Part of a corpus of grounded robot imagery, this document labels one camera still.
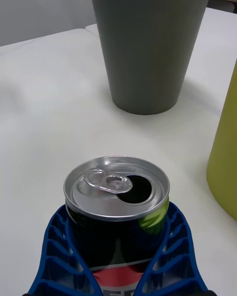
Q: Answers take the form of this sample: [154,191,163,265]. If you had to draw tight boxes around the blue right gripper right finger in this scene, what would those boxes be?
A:
[133,201,210,296]

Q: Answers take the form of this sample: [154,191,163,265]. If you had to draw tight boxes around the black can red blue emblem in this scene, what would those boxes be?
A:
[63,155,170,296]

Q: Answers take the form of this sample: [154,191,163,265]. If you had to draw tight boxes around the grey plastic waste bin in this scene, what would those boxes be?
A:
[87,0,215,116]

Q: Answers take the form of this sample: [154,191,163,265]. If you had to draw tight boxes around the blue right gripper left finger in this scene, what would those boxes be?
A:
[27,204,104,296]

